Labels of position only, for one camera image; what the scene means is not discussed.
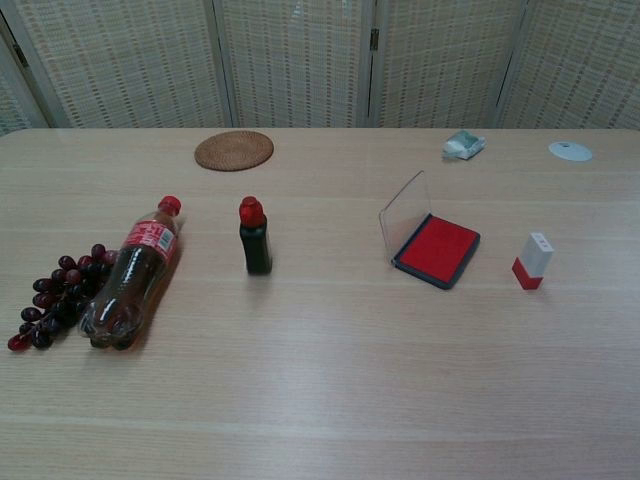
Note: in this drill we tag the small red-capped bottle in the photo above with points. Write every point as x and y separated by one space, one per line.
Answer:
257 250

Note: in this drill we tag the round white grommet cover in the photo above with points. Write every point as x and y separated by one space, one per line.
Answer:
570 152

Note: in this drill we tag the cola bottle red label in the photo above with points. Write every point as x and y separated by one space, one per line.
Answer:
135 270

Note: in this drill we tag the round woven rattan coaster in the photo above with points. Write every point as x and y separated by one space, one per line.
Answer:
234 151

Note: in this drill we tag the small white red stamp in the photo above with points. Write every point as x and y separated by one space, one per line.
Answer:
535 255

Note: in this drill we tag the red ink pad clear lid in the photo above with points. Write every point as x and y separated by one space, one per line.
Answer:
440 245

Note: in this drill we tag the crumpled tissue pack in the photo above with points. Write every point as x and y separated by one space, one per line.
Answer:
462 145

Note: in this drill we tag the dark red grape bunch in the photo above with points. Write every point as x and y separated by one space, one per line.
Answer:
55 300

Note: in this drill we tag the woven folding screen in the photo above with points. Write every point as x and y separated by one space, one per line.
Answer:
125 60

